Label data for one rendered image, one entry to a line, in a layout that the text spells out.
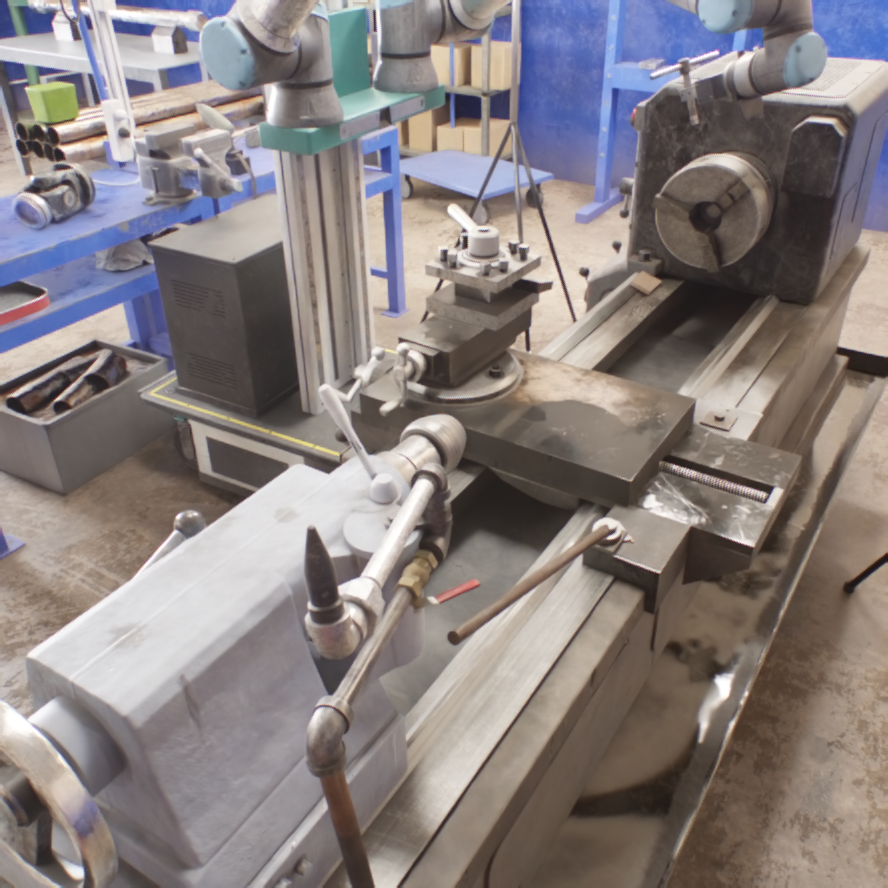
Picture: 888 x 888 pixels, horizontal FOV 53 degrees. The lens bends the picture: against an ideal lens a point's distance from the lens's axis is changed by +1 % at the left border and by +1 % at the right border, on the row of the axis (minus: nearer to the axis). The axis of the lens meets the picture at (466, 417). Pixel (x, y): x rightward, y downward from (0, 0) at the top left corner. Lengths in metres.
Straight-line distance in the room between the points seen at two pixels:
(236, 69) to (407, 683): 1.36
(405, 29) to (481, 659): 1.85
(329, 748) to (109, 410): 2.59
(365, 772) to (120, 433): 2.43
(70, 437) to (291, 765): 2.33
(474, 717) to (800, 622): 1.61
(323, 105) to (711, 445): 1.24
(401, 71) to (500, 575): 1.56
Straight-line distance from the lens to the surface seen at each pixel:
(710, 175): 2.18
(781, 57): 1.94
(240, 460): 2.90
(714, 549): 1.50
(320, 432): 2.76
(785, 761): 2.35
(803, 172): 2.28
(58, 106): 4.66
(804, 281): 2.41
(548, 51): 6.25
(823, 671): 2.58
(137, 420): 3.39
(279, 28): 2.10
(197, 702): 0.90
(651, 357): 2.31
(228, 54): 2.13
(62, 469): 3.24
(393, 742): 1.09
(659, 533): 1.46
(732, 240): 2.20
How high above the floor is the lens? 1.77
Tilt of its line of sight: 31 degrees down
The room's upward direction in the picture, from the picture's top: straight up
